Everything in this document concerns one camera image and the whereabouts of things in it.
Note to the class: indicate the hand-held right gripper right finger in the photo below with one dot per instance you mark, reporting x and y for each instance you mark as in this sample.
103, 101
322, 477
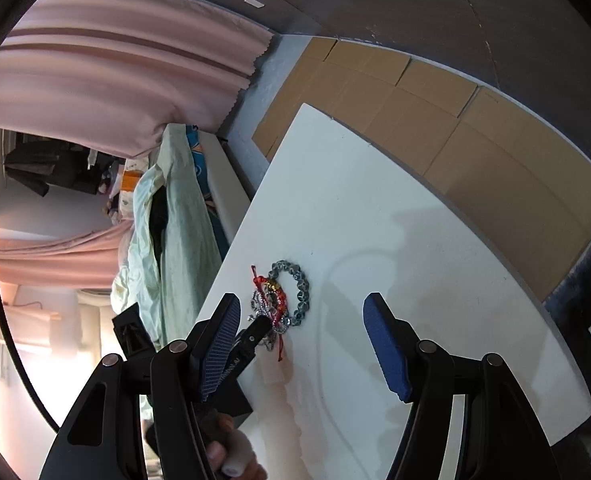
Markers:
385, 345

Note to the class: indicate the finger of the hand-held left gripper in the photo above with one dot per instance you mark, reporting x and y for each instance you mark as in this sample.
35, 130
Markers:
255, 332

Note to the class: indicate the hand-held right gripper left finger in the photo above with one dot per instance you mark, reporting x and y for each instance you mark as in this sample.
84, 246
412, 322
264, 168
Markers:
220, 350

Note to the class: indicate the person's left hand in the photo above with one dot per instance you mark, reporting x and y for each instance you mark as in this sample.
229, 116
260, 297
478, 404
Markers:
235, 455

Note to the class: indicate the pale green duvet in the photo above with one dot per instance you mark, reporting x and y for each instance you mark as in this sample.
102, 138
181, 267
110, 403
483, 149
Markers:
180, 260

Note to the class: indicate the black cloth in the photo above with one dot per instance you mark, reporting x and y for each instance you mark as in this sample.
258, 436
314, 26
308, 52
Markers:
158, 220

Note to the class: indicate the blue printed cloth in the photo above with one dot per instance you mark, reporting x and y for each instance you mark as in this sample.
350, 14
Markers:
198, 170

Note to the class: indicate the orange box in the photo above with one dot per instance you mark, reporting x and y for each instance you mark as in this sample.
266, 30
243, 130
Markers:
130, 183

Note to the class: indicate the person's blue jeans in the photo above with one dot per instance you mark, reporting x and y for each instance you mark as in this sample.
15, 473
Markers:
570, 285

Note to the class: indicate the narrow pink curtain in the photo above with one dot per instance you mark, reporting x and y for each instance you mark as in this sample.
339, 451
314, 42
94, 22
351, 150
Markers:
50, 255

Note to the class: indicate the flat cardboard sheet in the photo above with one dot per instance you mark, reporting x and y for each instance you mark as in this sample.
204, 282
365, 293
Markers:
475, 150

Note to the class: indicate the hanging dark clothes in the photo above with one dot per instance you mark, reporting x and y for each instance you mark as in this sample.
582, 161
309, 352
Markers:
50, 165

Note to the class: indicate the wide pink curtain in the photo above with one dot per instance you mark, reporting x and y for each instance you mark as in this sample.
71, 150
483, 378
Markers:
100, 85

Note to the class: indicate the white wall socket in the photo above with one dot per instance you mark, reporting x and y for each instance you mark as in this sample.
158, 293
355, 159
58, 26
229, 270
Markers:
254, 2

